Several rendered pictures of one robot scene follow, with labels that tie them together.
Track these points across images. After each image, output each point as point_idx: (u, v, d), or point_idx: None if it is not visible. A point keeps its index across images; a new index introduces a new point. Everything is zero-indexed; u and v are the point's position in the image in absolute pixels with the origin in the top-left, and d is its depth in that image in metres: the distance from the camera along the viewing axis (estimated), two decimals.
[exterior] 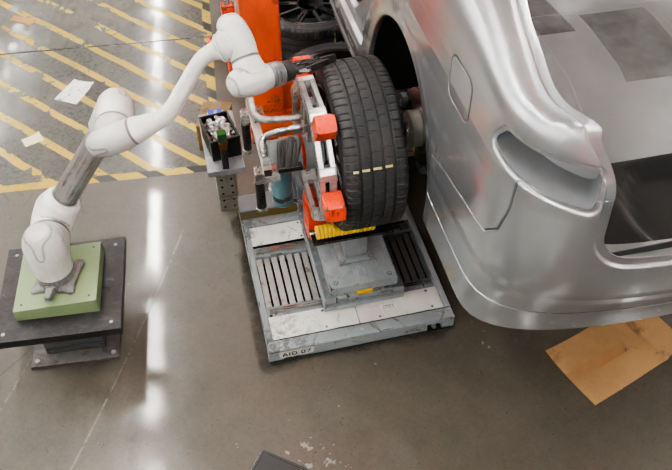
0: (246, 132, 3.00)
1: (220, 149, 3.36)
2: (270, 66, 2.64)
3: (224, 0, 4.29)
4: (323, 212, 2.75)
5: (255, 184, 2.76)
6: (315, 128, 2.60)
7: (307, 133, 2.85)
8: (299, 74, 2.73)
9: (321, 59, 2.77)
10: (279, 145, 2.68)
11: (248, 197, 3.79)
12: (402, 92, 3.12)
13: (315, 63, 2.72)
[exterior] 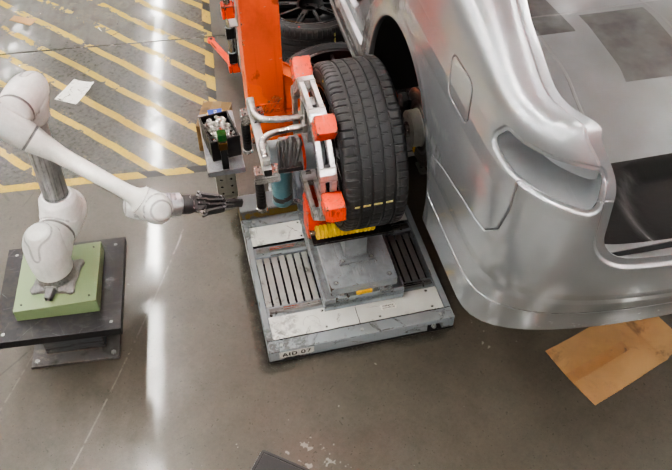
0: (246, 132, 3.00)
1: (220, 149, 3.36)
2: None
3: (224, 0, 4.29)
4: (323, 212, 2.75)
5: (255, 184, 2.76)
6: (315, 128, 2.60)
7: (307, 133, 2.85)
8: (197, 197, 2.90)
9: (222, 202, 2.96)
10: (279, 145, 2.68)
11: (248, 197, 3.79)
12: (402, 92, 3.12)
13: (209, 198, 2.96)
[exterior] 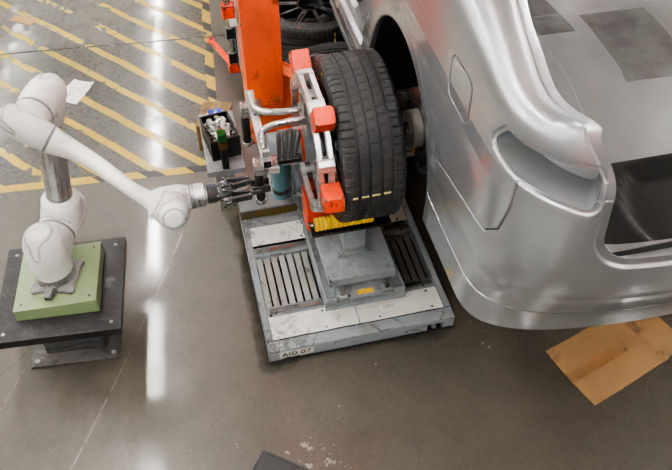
0: (246, 125, 3.03)
1: (220, 149, 3.36)
2: (189, 193, 2.76)
3: (224, 0, 4.29)
4: (322, 203, 2.78)
5: (255, 175, 2.79)
6: (314, 120, 2.63)
7: (306, 125, 2.88)
8: None
9: (251, 191, 2.80)
10: (278, 137, 2.71)
11: None
12: (402, 92, 3.12)
13: (239, 196, 2.78)
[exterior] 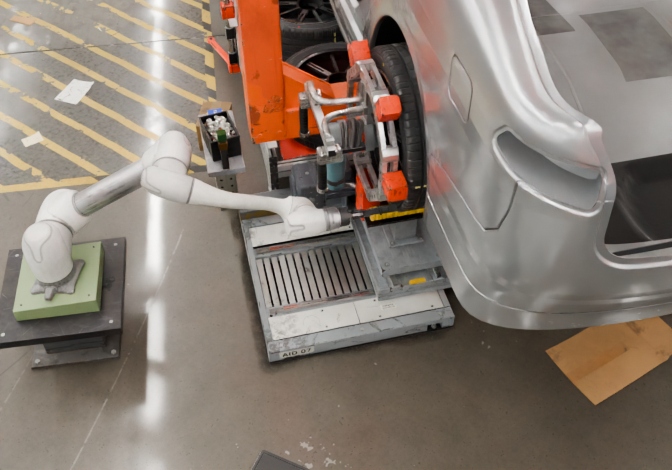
0: (304, 115, 3.08)
1: (220, 149, 3.36)
2: (323, 210, 2.96)
3: (224, 0, 4.29)
4: (384, 192, 2.82)
5: (318, 164, 2.83)
6: (380, 109, 2.67)
7: (367, 115, 2.92)
8: (355, 219, 2.99)
9: (379, 207, 3.00)
10: (343, 126, 2.75)
11: None
12: None
13: (369, 209, 2.97)
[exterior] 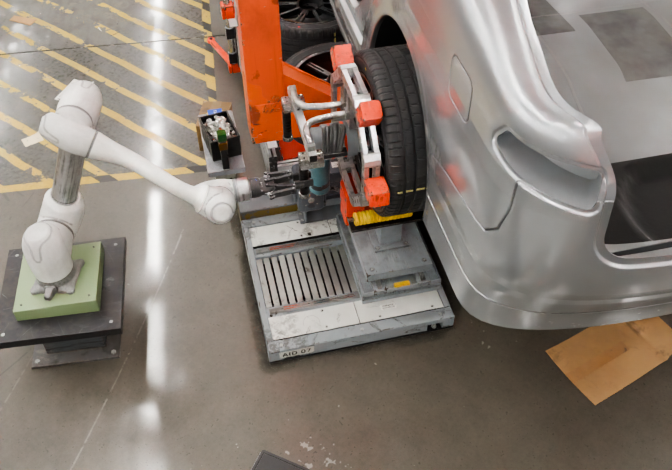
0: (287, 120, 3.06)
1: (220, 149, 3.36)
2: (234, 187, 2.78)
3: (224, 0, 4.29)
4: (366, 197, 2.80)
5: (299, 170, 2.81)
6: (361, 114, 2.65)
7: (350, 120, 2.90)
8: None
9: (294, 185, 2.82)
10: (324, 131, 2.73)
11: None
12: None
13: (282, 191, 2.80)
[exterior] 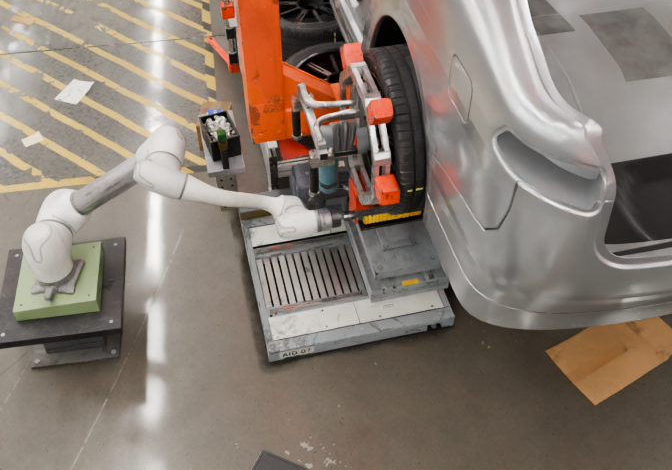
0: (296, 118, 3.06)
1: (220, 149, 3.36)
2: (314, 211, 2.96)
3: (224, 0, 4.29)
4: (376, 195, 2.81)
5: (310, 168, 2.82)
6: (372, 112, 2.66)
7: (359, 118, 2.91)
8: (346, 220, 2.98)
9: (370, 208, 3.00)
10: (335, 129, 2.74)
11: None
12: None
13: (360, 210, 2.96)
